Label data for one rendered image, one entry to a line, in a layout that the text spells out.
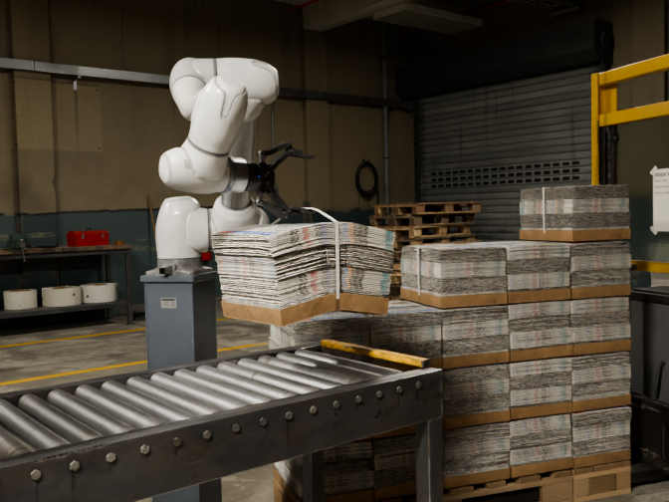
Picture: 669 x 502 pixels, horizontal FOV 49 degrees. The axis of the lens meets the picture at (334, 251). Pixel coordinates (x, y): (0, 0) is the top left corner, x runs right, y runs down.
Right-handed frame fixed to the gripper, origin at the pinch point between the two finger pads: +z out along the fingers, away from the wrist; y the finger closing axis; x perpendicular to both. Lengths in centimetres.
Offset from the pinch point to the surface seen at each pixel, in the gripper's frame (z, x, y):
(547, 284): 131, -16, 29
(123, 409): -52, 9, 53
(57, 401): -60, -11, 55
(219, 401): -33, 17, 51
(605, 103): 212, -45, -57
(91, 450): -67, 31, 53
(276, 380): -13, 10, 50
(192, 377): -27, -9, 52
